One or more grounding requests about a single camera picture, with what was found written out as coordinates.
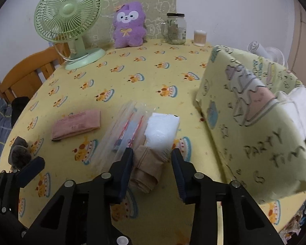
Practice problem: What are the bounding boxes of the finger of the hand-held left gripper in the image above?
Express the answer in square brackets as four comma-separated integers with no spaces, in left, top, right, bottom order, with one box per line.
[13,156,46,185]

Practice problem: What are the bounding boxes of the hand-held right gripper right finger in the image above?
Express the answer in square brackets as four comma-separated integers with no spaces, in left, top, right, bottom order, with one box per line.
[172,148,283,245]

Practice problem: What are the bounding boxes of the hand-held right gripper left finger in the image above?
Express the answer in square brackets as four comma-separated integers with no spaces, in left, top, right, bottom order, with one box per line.
[24,148,134,245]

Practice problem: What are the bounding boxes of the dark grey soft cloth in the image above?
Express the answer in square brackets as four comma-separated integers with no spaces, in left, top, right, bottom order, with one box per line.
[10,136,32,170]

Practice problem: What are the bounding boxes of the beige stockings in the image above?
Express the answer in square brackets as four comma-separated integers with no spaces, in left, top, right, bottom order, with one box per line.
[129,145,169,193]

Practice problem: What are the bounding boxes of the white packet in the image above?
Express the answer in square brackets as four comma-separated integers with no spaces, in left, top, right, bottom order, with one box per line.
[144,112,180,159]

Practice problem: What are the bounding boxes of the clear plastic zip bags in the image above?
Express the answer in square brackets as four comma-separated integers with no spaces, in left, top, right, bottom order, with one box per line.
[90,101,153,169]

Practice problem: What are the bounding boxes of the salmon pink packet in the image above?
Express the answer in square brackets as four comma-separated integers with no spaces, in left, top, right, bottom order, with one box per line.
[51,109,102,141]

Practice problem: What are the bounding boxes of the yellow printed storage box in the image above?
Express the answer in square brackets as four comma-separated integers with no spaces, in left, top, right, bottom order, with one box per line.
[194,45,306,205]

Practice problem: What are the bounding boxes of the white cloth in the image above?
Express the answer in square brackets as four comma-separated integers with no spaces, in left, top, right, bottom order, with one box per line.
[289,85,306,139]

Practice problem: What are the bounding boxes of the plaid blue bedding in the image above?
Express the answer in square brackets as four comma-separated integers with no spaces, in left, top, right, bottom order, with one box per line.
[0,97,16,176]

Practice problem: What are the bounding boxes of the black clothing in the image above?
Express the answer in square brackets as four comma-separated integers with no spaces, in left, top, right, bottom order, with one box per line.
[11,96,32,128]

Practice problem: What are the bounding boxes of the wooden bed headboard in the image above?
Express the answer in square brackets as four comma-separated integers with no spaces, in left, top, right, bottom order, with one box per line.
[0,42,70,104]

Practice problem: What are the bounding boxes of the yellow printed tablecloth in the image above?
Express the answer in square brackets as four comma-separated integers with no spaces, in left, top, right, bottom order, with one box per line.
[0,39,306,245]

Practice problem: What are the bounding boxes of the patterned cloth pile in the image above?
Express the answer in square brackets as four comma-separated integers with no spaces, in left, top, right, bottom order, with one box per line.
[278,196,306,240]

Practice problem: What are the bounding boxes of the small beige cup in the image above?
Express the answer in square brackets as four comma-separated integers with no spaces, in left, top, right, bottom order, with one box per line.
[193,30,207,47]

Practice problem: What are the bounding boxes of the glass jar with black lid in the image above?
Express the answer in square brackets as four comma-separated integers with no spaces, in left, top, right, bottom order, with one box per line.
[161,13,187,45]

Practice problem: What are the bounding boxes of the purple plush toy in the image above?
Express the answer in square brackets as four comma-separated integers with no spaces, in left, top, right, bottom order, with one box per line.
[113,1,147,49]

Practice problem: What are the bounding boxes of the white standing fan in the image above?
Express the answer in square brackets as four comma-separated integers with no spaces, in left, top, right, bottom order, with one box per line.
[246,41,288,69]

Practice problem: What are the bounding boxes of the green desk fan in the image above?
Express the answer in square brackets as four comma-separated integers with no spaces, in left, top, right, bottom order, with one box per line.
[34,0,106,70]

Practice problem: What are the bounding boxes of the beige patterned board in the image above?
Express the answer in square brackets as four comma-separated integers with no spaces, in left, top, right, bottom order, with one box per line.
[85,0,177,47]

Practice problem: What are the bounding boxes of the pink door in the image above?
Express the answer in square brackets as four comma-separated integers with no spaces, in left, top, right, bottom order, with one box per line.
[287,0,306,82]

